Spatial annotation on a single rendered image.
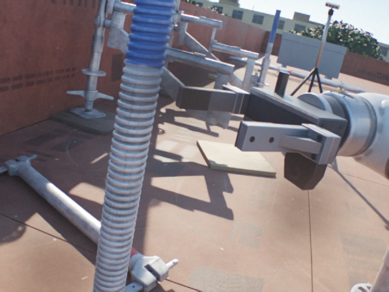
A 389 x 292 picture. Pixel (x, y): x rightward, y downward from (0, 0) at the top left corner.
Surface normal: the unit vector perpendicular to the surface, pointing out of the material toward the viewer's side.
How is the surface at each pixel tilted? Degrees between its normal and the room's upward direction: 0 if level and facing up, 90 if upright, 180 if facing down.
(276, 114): 90
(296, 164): 90
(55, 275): 0
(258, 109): 90
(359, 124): 75
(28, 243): 0
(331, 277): 0
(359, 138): 95
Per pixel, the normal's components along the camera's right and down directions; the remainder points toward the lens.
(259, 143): 0.45, 0.37
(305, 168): -0.87, -0.03
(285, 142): -0.04, 0.31
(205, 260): 0.20, -0.93
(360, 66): -0.27, 0.25
